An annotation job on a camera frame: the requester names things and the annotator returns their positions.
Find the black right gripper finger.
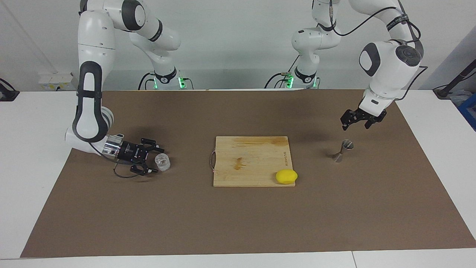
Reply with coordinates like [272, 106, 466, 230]
[141, 138, 165, 154]
[130, 160, 160, 175]

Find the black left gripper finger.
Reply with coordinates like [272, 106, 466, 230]
[341, 110, 363, 131]
[364, 116, 386, 130]

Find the clear glass cup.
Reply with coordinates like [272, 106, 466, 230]
[155, 154, 171, 172]

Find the dark-based glass cup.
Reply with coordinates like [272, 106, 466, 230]
[327, 140, 354, 163]

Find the brown table mat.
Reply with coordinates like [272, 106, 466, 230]
[20, 89, 476, 258]

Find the black stand leg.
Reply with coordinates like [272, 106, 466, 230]
[433, 60, 476, 99]

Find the crumpled clear plastic bag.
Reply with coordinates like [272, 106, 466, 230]
[450, 90, 471, 108]

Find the yellow lemon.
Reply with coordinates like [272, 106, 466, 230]
[276, 169, 298, 185]

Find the blue box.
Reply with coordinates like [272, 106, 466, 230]
[458, 93, 476, 131]

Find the white power strip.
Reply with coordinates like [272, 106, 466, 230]
[38, 72, 80, 91]

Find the wooden cutting board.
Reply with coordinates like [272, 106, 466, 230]
[210, 136, 296, 187]

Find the black table clamp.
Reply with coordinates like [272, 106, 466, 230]
[0, 78, 20, 102]

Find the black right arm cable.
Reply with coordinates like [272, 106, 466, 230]
[89, 141, 149, 179]

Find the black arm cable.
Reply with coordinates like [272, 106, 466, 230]
[89, 141, 149, 179]
[327, 0, 429, 101]

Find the black base cable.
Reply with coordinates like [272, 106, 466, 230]
[264, 56, 300, 89]
[138, 72, 155, 90]

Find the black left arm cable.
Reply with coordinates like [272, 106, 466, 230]
[327, 0, 429, 101]

